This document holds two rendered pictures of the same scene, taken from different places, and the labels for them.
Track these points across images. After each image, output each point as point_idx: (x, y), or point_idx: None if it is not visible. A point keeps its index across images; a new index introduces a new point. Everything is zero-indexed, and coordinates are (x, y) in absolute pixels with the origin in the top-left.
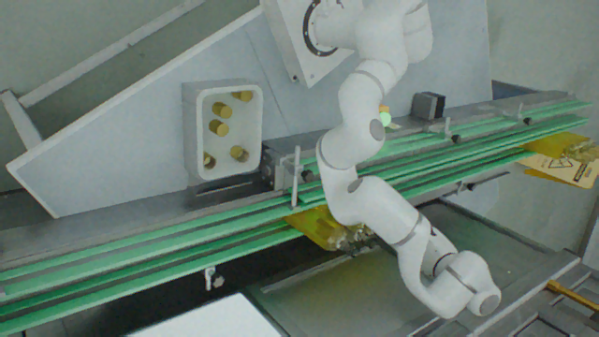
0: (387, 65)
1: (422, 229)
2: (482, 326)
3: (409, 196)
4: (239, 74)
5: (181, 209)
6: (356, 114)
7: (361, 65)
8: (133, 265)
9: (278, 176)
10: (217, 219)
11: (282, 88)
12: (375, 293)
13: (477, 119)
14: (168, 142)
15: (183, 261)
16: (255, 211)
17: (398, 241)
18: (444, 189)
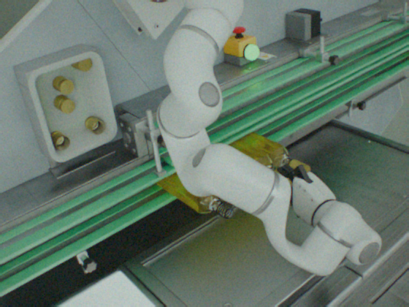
0: (215, 12)
1: (280, 194)
2: (372, 267)
3: (292, 130)
4: (75, 41)
5: (41, 197)
6: (181, 82)
7: (187, 18)
8: (5, 262)
9: (139, 142)
10: (80, 202)
11: (128, 43)
12: (260, 248)
13: (361, 28)
14: (16, 130)
15: (54, 251)
16: (120, 184)
17: (255, 210)
18: (335, 110)
